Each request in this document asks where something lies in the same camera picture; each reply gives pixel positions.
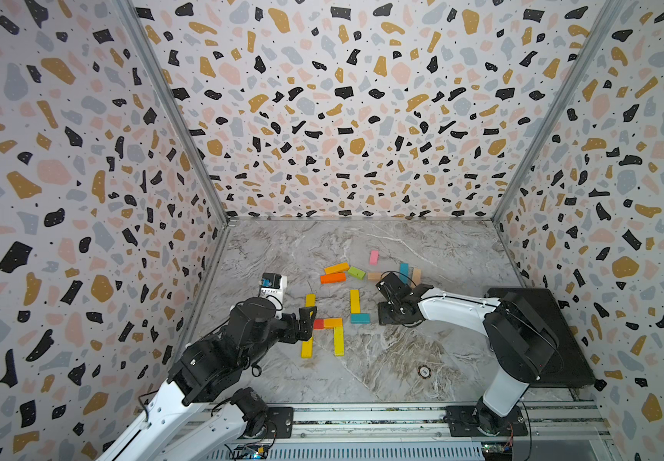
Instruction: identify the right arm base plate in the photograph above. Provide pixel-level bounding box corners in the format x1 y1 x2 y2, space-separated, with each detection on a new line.
443 405 528 437

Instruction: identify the teal short block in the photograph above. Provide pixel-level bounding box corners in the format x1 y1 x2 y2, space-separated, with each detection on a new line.
350 313 370 325

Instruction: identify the beige wooden block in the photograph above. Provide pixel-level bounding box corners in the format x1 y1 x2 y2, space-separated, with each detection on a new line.
412 268 422 285

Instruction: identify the small amber block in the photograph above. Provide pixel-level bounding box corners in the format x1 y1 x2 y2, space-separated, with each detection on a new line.
324 318 344 328

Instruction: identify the green block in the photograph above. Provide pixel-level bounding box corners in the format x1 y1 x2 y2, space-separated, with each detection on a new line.
347 267 367 280

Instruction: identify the long yellow block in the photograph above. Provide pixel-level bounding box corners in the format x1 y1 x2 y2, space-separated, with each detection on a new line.
304 294 316 307
300 338 313 359

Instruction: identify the amber orange block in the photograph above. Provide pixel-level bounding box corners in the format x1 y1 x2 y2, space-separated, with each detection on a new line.
324 262 350 275

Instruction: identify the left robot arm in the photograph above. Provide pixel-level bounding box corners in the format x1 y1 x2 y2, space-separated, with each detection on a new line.
101 295 317 460

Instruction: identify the black case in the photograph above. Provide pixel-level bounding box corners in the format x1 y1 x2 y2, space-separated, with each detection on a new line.
486 287 595 388

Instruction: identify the poker chip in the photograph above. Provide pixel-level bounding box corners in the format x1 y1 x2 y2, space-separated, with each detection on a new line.
418 365 431 380

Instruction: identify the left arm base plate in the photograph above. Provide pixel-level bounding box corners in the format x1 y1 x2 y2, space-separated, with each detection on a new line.
251 406 295 440

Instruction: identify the lime yellow block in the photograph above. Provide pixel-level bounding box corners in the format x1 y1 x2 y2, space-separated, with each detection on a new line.
333 327 345 357

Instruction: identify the teal long block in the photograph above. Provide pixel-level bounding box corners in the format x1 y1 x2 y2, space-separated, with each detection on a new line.
398 263 411 284

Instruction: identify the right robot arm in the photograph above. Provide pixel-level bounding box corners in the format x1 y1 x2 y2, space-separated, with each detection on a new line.
376 272 560 435

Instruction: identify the aluminium rail frame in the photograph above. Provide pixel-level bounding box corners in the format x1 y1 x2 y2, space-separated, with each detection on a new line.
121 401 621 461

